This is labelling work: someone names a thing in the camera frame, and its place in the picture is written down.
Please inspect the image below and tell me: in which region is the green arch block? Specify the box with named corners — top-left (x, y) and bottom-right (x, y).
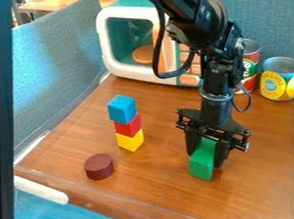
top-left (184, 136), bottom-right (223, 185)

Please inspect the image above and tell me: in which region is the red cube block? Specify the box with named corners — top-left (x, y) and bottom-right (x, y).
top-left (111, 112), bottom-right (145, 141)

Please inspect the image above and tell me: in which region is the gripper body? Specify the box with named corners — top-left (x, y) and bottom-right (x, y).
top-left (170, 81), bottom-right (256, 161)

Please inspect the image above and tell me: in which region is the yellow cube block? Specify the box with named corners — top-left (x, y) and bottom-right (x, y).
top-left (114, 127), bottom-right (147, 154)

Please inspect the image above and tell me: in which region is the yellow toy can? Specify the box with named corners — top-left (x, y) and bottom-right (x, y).
top-left (255, 54), bottom-right (294, 105)

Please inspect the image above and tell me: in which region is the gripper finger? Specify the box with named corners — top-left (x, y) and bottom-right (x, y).
top-left (183, 130), bottom-right (207, 157)
top-left (209, 138), bottom-right (235, 169)

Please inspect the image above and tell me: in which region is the dark red cylinder block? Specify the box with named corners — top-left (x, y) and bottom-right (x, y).
top-left (81, 151), bottom-right (117, 183)

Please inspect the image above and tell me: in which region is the toy microwave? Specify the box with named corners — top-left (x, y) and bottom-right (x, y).
top-left (91, 0), bottom-right (212, 100)

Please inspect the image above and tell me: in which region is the blue cube block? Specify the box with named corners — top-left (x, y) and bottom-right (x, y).
top-left (104, 92), bottom-right (141, 127)

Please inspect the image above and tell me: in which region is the red toy can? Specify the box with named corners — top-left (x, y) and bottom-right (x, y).
top-left (227, 36), bottom-right (268, 96)

